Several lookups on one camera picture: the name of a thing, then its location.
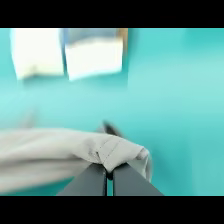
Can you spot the brown garment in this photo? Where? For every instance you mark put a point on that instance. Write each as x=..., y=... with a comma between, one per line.
x=50, y=156

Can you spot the blue garment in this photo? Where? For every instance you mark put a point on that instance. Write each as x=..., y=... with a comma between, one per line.
x=90, y=35

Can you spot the white garment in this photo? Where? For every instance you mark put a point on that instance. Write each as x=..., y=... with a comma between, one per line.
x=93, y=60

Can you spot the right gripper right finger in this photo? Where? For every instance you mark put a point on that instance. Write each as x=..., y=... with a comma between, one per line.
x=133, y=183

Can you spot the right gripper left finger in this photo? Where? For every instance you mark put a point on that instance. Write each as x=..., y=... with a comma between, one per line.
x=88, y=183

